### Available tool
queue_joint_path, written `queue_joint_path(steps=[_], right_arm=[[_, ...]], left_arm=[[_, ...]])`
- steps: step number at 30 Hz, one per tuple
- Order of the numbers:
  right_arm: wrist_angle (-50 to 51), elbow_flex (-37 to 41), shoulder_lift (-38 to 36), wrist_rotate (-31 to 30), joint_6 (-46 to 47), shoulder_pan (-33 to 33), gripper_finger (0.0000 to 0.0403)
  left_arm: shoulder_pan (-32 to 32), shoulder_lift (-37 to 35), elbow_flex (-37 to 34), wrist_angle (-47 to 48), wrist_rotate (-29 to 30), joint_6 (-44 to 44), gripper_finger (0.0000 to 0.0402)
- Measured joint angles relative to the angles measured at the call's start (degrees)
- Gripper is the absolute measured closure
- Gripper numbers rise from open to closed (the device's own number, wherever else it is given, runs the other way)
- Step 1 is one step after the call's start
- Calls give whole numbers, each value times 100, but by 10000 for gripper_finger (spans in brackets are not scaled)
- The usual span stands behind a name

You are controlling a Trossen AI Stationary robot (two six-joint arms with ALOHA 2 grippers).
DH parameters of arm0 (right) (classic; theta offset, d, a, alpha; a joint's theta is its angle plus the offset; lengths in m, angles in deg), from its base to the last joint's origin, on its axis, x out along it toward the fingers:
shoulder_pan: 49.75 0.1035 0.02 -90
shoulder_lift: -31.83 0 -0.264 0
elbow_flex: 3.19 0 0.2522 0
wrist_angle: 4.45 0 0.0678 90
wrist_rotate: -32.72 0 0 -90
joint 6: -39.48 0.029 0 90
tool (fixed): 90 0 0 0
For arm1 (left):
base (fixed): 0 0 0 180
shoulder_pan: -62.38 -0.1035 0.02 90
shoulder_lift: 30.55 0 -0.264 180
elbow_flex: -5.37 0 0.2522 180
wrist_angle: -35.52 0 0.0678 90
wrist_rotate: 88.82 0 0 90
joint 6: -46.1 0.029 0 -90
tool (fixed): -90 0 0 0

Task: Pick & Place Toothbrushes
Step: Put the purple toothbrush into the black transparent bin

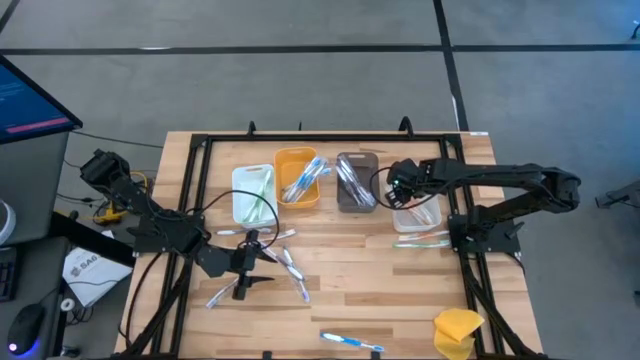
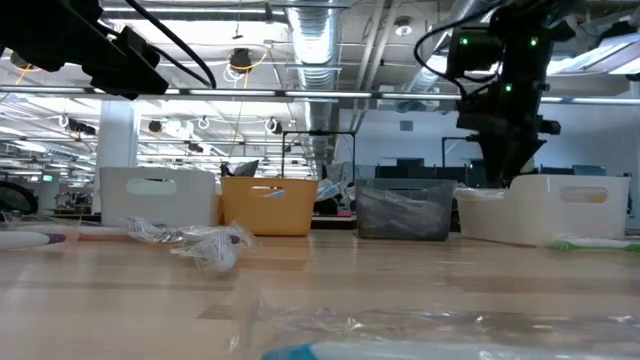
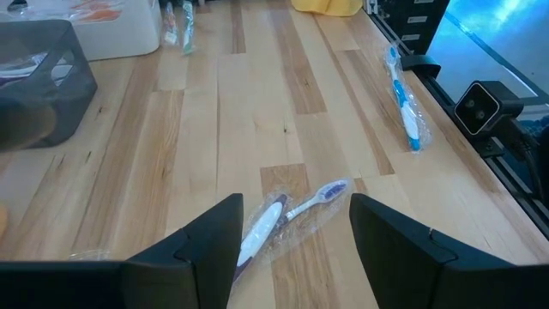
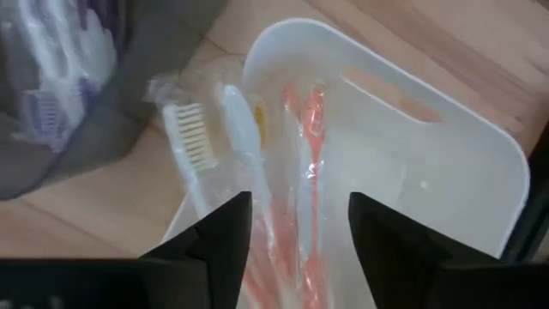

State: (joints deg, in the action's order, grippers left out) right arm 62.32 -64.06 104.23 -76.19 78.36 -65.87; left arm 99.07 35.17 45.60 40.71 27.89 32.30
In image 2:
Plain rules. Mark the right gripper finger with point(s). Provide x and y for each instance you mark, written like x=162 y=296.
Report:
x=520 y=155
x=497 y=160

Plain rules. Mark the blue toothbrush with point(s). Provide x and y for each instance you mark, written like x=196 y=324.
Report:
x=332 y=190
x=400 y=351

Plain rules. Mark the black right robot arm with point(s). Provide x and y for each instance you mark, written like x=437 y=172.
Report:
x=525 y=40

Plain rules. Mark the white plastic bin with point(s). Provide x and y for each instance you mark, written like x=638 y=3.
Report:
x=530 y=215
x=130 y=210

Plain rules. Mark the green toothbrush in wrapper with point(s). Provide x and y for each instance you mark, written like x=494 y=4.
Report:
x=565 y=245

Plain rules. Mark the green exit sign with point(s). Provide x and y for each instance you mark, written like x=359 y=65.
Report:
x=48 y=177

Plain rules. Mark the dark translucent plastic bin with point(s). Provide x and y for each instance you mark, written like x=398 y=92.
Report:
x=375 y=220

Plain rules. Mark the round ceiling fixture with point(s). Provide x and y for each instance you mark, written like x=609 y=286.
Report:
x=403 y=29

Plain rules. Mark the grey background monitor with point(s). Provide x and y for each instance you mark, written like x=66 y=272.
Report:
x=247 y=168

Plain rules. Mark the overhead light bar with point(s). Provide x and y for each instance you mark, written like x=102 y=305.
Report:
x=325 y=93

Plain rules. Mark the orange plastic bin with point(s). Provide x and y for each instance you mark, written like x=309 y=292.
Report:
x=295 y=215

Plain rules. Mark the black background rig frame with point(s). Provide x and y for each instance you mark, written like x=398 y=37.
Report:
x=450 y=138

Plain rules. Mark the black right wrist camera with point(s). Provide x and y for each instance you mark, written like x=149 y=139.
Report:
x=475 y=55

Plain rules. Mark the silver ventilation duct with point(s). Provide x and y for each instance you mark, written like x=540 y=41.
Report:
x=315 y=50
x=470 y=10

